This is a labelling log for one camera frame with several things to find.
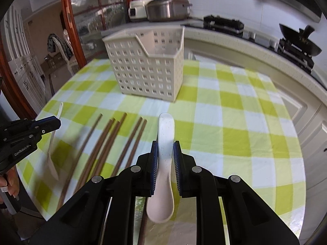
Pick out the brown wooden chopstick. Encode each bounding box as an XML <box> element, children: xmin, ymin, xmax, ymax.
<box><xmin>74</xmin><ymin>118</ymin><xmax>115</xmax><ymax>193</ymax></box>
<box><xmin>125</xmin><ymin>119</ymin><xmax>147</xmax><ymax>168</ymax></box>
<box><xmin>111</xmin><ymin>117</ymin><xmax>142</xmax><ymax>177</ymax></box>
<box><xmin>81</xmin><ymin>112</ymin><xmax>127</xmax><ymax>184</ymax></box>
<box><xmin>56</xmin><ymin>113</ymin><xmax>103</xmax><ymax>211</ymax></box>
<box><xmin>91</xmin><ymin>121</ymin><xmax>121</xmax><ymax>177</ymax></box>

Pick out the white ceramic spoon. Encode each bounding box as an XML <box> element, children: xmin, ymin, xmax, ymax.
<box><xmin>146</xmin><ymin>113</ymin><xmax>175</xmax><ymax>223</ymax></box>

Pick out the dark wooden chopstick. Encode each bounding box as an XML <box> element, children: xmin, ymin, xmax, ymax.
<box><xmin>138</xmin><ymin>214</ymin><xmax>147</xmax><ymax>245</ymax></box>

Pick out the person's left hand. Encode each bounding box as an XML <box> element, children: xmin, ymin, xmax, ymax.
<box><xmin>0</xmin><ymin>166</ymin><xmax>19</xmax><ymax>197</ymax></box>

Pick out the white ornate dining chair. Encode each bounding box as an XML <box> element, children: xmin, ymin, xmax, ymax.
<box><xmin>47</xmin><ymin>33</ymin><xmax>78</xmax><ymax>76</ymax></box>

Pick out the green checkered tablecloth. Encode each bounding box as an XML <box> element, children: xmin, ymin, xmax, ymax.
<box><xmin>17</xmin><ymin>60</ymin><xmax>305</xmax><ymax>235</ymax></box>

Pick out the cream perforated utensil basket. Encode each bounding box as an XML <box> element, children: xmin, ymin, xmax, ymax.
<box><xmin>103</xmin><ymin>26</ymin><xmax>185</xmax><ymax>102</ymax></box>

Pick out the red wooden sliding door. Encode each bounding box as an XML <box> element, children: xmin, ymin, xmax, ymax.
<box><xmin>0</xmin><ymin>0</ymin><xmax>146</xmax><ymax>119</ymax></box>

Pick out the white rice cooker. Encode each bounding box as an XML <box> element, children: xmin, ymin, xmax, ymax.
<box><xmin>128</xmin><ymin>0</ymin><xmax>152</xmax><ymax>22</ymax></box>

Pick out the silver rice cooker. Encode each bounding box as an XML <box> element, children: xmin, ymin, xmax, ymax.
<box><xmin>146</xmin><ymin>0</ymin><xmax>192</xmax><ymax>22</ymax></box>

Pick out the black gas cooktop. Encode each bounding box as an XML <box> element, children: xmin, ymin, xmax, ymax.
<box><xmin>183</xmin><ymin>15</ymin><xmax>326</xmax><ymax>87</ymax></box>

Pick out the black wok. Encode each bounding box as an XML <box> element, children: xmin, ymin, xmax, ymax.
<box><xmin>279</xmin><ymin>24</ymin><xmax>322</xmax><ymax>56</ymax></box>

